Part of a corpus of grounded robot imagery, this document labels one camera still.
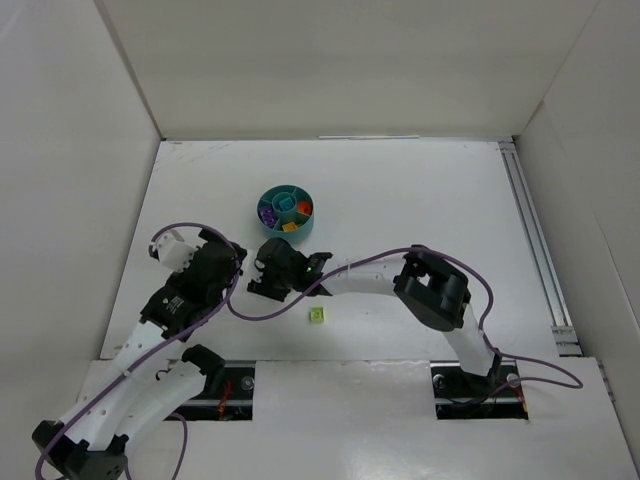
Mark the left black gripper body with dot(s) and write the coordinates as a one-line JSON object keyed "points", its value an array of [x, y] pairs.
{"points": [[220, 248]]}

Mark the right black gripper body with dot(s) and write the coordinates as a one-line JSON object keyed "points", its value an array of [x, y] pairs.
{"points": [[263, 282]]}

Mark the long yellow lego brick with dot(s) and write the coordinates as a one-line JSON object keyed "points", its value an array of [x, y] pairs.
{"points": [[289, 227]]}

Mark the long purple lego brick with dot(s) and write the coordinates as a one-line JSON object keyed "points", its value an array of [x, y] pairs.
{"points": [[268, 216]]}

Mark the long teal lego brick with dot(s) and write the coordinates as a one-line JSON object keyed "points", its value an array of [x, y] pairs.
{"points": [[286, 204]]}

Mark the orange round lego piece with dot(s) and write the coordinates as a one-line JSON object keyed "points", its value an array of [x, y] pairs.
{"points": [[305, 208]]}

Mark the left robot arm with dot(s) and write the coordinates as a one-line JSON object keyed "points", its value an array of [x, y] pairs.
{"points": [[155, 372]]}

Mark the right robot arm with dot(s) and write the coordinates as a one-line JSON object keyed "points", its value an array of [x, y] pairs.
{"points": [[430, 285]]}

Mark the teal round divided container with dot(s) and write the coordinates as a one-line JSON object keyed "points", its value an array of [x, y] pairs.
{"points": [[271, 197]]}

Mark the green lego brick right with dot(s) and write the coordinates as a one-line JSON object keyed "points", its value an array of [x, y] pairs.
{"points": [[317, 315]]}

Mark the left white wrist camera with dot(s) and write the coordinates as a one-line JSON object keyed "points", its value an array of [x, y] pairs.
{"points": [[172, 252]]}

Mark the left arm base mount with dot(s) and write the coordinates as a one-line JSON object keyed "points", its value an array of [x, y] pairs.
{"points": [[228, 398]]}

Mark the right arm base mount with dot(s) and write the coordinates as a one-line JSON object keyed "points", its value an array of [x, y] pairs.
{"points": [[462, 396]]}

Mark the aluminium rail right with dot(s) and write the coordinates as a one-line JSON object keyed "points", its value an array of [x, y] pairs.
{"points": [[565, 337]]}

